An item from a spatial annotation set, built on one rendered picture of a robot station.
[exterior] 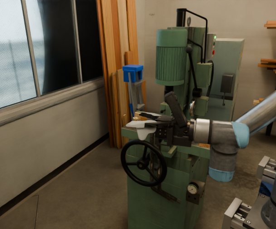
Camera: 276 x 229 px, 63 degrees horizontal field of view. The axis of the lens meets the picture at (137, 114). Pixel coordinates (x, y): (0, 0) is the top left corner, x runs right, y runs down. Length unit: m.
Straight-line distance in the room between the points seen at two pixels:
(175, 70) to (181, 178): 0.64
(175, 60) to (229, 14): 2.44
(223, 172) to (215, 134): 0.13
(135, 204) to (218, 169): 1.10
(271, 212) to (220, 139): 0.43
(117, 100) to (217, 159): 2.21
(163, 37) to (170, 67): 0.17
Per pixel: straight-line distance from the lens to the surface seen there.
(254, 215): 1.09
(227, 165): 0.74
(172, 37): 1.30
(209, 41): 1.60
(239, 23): 3.67
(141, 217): 1.82
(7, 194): 2.35
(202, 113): 1.57
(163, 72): 1.33
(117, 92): 2.82
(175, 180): 1.47
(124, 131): 1.48
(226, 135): 0.69
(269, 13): 3.67
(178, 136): 0.72
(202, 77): 1.53
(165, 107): 1.41
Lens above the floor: 1.51
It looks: 21 degrees down
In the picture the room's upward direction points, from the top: straight up
